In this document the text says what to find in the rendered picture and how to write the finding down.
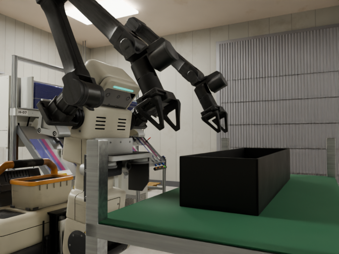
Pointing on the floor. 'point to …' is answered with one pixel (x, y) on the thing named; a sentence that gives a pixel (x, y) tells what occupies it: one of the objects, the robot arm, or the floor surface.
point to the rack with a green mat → (216, 216)
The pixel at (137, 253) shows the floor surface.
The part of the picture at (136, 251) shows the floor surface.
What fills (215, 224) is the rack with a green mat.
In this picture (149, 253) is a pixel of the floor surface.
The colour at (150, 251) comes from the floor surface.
